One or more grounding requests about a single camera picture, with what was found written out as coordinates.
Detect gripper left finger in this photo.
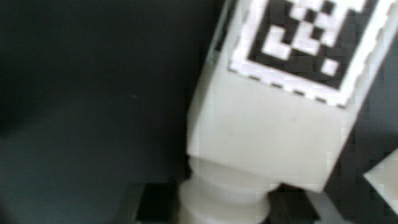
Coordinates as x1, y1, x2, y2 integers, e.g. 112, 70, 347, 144
121, 181, 187, 224

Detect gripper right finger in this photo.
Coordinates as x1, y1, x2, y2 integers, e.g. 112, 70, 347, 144
265, 185, 342, 224

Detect white leg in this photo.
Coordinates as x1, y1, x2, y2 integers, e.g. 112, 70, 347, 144
178, 0, 398, 224
365, 156, 398, 200

